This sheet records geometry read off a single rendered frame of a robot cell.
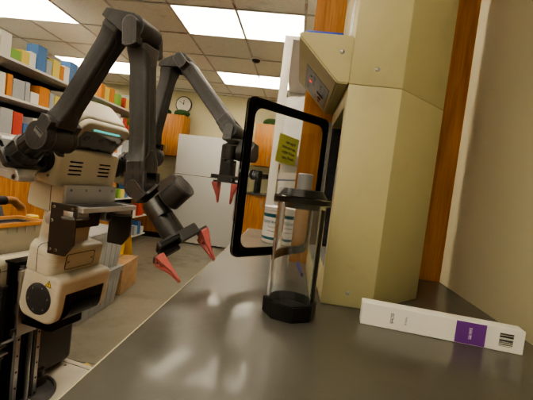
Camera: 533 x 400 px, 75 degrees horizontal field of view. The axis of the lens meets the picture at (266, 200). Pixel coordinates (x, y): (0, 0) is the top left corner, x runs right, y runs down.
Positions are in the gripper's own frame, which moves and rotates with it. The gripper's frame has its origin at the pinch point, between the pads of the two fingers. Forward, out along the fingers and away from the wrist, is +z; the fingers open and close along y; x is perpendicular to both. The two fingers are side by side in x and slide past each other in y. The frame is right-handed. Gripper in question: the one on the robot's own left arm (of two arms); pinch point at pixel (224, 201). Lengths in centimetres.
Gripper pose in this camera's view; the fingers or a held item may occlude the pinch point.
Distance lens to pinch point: 123.9
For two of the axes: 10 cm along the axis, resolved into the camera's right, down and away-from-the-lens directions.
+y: 9.9, 1.2, -0.8
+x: 0.8, -0.5, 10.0
